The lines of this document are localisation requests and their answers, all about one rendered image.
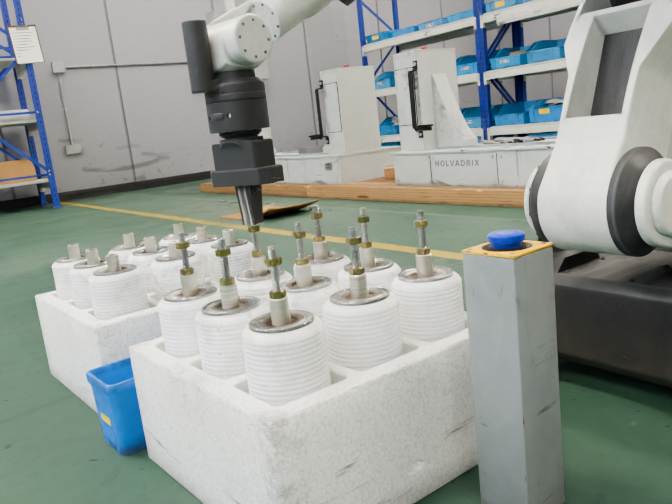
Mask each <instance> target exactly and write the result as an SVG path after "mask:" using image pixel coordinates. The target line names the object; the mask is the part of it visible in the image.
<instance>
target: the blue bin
mask: <svg viewBox="0 0 672 504"><path fill-rule="evenodd" d="M86 377H87V381H88V383H90V384H91V387H92V392H93V396H94V400H95V404H96V408H97V412H98V416H99V420H100V424H101V428H102V432H103V436H104V439H105V442H107V443H108V444H109V445H110V446H111V447H112V448H113V449H115V450H116V451H117V452H118V453H119V454H120V455H121V456H130V455H132V454H135V453H137V452H140V451H142V450H145V449H147V445H146V440H145V434H144V429H143V423H142V418H141V413H140V407H139V402H138V396H137V391H136V385H135V380H134V374H133V369H132V363H131V358H130V357H128V358H125V359H122V360H119V361H115V362H112V363H109V364H106V365H103V366H100V367H97V368H93V369H91V370H89V371H87V373H86Z"/></svg>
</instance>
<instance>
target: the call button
mask: <svg viewBox="0 0 672 504"><path fill-rule="evenodd" d="M487 239H488V242H489V243H492V248H496V249H511V248H517V247H520V246H522V241H524V240H525V232H523V231H521V230H499V231H494V232H491V233H489V234H488V235H487Z"/></svg>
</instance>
